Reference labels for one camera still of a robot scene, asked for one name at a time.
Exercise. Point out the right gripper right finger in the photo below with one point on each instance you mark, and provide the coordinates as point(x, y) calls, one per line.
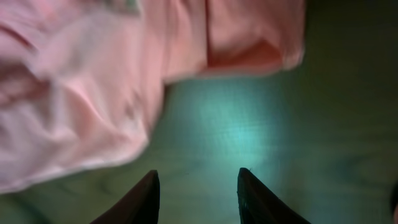
point(259, 205)

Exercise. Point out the salmon pink printed t-shirt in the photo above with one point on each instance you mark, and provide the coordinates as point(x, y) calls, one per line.
point(82, 81)

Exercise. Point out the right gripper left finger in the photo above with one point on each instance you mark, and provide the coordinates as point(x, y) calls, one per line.
point(139, 206)

